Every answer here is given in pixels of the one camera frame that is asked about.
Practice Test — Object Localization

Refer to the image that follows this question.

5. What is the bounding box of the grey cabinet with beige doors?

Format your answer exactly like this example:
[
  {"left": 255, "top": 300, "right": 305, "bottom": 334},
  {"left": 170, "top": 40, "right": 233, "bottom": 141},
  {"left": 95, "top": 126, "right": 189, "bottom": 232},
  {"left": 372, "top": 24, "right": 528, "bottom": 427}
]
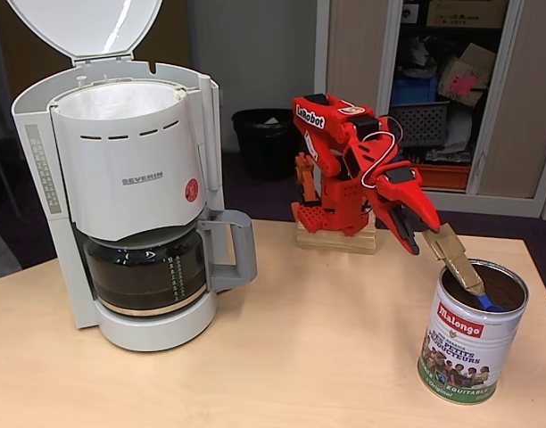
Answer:
[{"left": 315, "top": 0, "right": 546, "bottom": 219}]

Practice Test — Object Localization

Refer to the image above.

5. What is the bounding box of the blue scoop with cardboard handle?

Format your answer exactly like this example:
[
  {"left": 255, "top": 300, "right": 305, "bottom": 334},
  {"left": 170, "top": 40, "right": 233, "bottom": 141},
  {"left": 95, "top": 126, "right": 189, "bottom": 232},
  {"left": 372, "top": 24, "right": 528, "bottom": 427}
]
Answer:
[{"left": 424, "top": 225, "right": 501, "bottom": 312}]

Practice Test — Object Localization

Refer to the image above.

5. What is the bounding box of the white drip coffee maker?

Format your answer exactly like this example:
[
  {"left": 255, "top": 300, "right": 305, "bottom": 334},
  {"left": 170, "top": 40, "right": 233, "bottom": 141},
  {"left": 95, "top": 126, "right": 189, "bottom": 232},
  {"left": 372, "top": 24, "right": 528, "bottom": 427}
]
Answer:
[{"left": 4, "top": 0, "right": 224, "bottom": 353}]

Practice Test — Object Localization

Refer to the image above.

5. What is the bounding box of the white servo cable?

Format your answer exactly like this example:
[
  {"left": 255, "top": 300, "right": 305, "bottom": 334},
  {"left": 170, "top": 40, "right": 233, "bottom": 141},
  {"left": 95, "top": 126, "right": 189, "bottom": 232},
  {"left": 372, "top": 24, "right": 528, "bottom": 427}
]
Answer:
[{"left": 360, "top": 132, "right": 398, "bottom": 188}]

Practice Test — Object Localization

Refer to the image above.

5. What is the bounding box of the Malongo coffee tin can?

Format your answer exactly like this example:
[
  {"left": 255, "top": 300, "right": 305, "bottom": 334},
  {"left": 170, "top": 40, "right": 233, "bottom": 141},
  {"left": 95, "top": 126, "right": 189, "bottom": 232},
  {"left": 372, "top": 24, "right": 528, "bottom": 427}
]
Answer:
[{"left": 417, "top": 257, "right": 531, "bottom": 394}]

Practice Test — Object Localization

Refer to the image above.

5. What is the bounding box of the large blue plastic crate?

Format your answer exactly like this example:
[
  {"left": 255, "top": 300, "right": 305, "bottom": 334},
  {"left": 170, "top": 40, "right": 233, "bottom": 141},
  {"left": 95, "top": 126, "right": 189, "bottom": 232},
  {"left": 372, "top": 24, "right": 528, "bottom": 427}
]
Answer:
[{"left": 391, "top": 78, "right": 440, "bottom": 103}]

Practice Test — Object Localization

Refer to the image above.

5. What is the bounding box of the grey perforated basket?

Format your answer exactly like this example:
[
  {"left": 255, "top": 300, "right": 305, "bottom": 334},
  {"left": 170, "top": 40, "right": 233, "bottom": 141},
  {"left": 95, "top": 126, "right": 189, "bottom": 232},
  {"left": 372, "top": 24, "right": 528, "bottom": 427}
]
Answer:
[{"left": 386, "top": 101, "right": 451, "bottom": 148}]

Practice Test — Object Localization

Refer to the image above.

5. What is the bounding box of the glass carafe with grey handle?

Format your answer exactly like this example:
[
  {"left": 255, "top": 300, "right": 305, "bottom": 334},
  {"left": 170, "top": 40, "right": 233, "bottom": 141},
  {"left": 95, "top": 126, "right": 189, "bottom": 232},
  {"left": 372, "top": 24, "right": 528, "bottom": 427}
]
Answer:
[{"left": 82, "top": 209, "right": 259, "bottom": 318}]

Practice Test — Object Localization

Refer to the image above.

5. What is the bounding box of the light wooden base block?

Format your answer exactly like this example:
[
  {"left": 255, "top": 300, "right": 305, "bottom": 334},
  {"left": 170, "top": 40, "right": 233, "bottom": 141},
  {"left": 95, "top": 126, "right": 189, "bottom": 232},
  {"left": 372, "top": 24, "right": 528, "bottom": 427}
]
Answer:
[{"left": 296, "top": 207, "right": 377, "bottom": 255}]

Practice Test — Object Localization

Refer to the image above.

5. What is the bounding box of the orange table clamp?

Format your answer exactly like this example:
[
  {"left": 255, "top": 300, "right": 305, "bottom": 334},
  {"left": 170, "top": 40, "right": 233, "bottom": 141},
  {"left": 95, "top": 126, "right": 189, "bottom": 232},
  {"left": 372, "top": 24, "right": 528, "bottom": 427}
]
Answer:
[{"left": 294, "top": 151, "right": 321, "bottom": 206}]

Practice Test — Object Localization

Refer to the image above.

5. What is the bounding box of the black waste bin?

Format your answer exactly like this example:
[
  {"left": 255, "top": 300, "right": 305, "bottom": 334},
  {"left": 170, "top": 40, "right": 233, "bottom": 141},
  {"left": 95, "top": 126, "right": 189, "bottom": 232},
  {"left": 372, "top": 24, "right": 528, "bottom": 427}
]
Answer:
[{"left": 231, "top": 108, "right": 309, "bottom": 182}]

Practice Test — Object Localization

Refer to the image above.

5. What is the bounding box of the grey crumpled bag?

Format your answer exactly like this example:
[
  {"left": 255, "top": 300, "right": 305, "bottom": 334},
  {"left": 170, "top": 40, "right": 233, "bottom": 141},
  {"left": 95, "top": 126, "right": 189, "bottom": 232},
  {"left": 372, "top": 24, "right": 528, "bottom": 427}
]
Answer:
[{"left": 405, "top": 35, "right": 437, "bottom": 70}]

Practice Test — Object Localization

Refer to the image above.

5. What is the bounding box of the brown cardboard box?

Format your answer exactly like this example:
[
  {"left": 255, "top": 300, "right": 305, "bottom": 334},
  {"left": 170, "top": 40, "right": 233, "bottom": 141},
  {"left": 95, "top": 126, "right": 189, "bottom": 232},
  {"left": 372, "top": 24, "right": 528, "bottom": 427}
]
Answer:
[{"left": 426, "top": 0, "right": 509, "bottom": 29}]

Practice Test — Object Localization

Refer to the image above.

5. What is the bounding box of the orange plastic crate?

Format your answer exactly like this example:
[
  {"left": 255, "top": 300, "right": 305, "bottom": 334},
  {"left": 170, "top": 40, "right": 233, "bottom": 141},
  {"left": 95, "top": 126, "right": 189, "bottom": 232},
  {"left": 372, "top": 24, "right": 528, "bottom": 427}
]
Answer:
[{"left": 422, "top": 162, "right": 472, "bottom": 192}]

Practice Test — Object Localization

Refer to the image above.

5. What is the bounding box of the cardboard box with pink sticker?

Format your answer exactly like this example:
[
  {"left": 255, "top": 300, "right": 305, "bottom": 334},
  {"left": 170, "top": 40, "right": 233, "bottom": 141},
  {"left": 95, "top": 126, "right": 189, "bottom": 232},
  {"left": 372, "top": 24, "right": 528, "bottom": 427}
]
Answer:
[{"left": 436, "top": 42, "right": 498, "bottom": 107}]

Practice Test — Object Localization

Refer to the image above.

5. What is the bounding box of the white plastic bag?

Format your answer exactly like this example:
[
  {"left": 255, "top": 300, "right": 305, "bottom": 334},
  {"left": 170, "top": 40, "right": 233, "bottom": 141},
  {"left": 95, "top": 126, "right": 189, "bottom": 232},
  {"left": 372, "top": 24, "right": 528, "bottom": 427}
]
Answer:
[{"left": 445, "top": 106, "right": 475, "bottom": 151}]

